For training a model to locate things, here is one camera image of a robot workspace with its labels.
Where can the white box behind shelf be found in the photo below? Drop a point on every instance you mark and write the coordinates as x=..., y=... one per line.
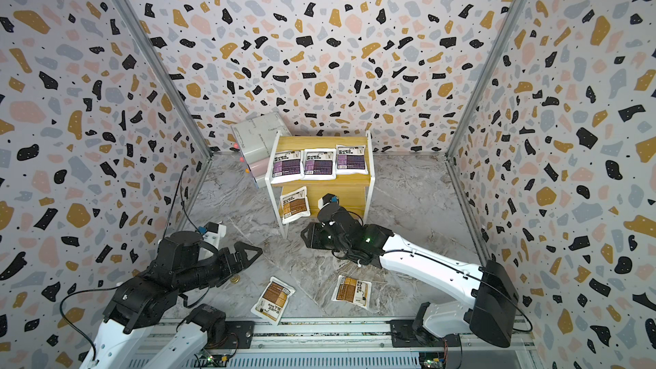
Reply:
x=255, y=137

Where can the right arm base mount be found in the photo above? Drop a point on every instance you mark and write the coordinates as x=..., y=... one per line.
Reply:
x=405, y=333

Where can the corner aluminium profile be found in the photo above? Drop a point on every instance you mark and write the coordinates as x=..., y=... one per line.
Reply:
x=488, y=69
x=143, y=42

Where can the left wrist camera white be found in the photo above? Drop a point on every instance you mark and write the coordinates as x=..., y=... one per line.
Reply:
x=213, y=232

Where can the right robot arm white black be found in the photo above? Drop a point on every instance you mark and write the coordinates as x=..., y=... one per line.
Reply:
x=485, y=301

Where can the right corner aluminium profile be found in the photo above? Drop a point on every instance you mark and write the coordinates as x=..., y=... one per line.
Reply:
x=488, y=69

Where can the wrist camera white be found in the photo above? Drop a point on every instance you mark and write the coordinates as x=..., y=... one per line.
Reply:
x=327, y=199
x=213, y=232

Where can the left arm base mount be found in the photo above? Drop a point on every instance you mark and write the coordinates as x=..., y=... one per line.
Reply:
x=225, y=335

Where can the brown coffee bag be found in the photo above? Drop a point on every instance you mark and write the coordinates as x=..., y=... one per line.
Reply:
x=273, y=301
x=354, y=291
x=295, y=205

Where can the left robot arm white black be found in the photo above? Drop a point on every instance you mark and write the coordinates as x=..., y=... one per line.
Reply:
x=184, y=262

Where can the two-tier wooden white shelf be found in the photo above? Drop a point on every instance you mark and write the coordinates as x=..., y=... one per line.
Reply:
x=354, y=190

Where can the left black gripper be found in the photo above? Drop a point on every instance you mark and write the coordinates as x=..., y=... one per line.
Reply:
x=230, y=265

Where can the left corner aluminium profile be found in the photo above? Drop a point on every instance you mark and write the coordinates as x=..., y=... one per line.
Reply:
x=143, y=42

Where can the pink item beside box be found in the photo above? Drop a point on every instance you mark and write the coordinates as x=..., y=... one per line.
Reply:
x=258, y=170

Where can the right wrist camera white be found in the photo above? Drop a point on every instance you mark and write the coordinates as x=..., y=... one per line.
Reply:
x=327, y=199

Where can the purple coffee bag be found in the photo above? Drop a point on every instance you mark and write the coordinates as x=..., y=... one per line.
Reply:
x=287, y=167
x=320, y=164
x=351, y=160

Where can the aluminium front rail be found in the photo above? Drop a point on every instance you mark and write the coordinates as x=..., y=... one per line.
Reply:
x=304, y=343

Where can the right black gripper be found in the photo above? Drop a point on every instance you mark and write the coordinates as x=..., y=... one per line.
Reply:
x=313, y=235

